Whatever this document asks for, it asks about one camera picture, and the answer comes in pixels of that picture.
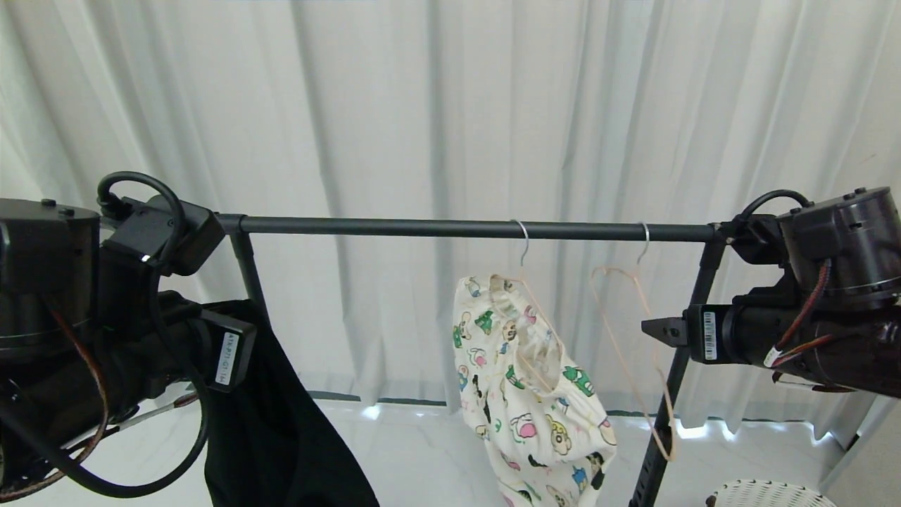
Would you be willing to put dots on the pink clothes hanger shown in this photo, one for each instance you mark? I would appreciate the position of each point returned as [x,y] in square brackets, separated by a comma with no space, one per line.
[526,239]
[647,238]

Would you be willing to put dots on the cream printed garment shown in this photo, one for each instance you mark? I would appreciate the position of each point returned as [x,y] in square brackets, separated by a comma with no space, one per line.
[535,422]

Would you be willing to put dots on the white laundry basket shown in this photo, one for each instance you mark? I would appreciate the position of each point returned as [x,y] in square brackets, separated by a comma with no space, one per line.
[767,493]

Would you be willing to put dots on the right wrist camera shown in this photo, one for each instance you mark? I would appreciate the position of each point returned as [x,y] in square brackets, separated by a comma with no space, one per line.
[757,239]

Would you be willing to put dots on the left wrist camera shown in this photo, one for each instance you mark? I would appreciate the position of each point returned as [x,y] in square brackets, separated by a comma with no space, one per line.
[176,232]

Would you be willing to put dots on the black clothes rack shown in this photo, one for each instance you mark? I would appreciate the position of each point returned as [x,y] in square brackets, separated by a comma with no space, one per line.
[422,227]

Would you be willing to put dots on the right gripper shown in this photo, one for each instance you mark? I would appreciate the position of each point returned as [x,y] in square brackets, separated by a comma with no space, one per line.
[746,334]

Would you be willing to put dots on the black garment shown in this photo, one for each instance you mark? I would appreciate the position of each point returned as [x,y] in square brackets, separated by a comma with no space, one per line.
[281,436]

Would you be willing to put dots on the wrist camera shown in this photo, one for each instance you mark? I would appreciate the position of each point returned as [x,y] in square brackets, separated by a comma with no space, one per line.
[757,239]
[176,232]

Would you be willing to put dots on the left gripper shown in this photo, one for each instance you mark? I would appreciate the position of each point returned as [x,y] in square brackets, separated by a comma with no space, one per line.
[176,352]

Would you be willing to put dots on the white curtain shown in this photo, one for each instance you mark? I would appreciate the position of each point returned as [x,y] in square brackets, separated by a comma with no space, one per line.
[450,105]

